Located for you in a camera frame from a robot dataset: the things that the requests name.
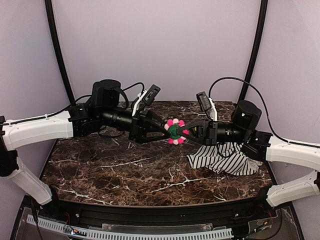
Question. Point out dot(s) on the black left frame post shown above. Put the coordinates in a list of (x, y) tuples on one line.
[(49, 8)]

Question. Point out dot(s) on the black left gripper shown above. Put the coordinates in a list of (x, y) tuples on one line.
[(136, 128)]

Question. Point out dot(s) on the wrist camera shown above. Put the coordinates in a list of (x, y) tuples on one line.
[(145, 99), (207, 106)]

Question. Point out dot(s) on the black right frame post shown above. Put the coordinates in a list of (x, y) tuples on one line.
[(255, 48)]

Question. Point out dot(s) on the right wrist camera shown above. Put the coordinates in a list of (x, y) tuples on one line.
[(207, 106)]

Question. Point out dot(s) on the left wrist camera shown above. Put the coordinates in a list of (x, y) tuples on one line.
[(145, 99)]

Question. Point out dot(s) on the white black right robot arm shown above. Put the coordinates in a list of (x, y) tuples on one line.
[(261, 146)]

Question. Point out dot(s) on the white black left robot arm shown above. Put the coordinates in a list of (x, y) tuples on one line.
[(107, 106)]

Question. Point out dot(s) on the pink flower brooch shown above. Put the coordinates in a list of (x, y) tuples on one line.
[(171, 127)]

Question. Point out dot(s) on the black front frame rail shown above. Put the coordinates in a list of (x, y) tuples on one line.
[(219, 214)]

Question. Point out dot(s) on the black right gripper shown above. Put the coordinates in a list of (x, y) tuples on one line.
[(210, 132)]

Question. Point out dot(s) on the white slotted cable duct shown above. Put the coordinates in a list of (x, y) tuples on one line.
[(130, 232)]

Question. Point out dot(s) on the black frame post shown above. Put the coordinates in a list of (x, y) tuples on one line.
[(255, 48), (49, 8)]

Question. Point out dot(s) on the black white striped garment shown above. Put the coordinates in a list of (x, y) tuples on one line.
[(226, 158)]

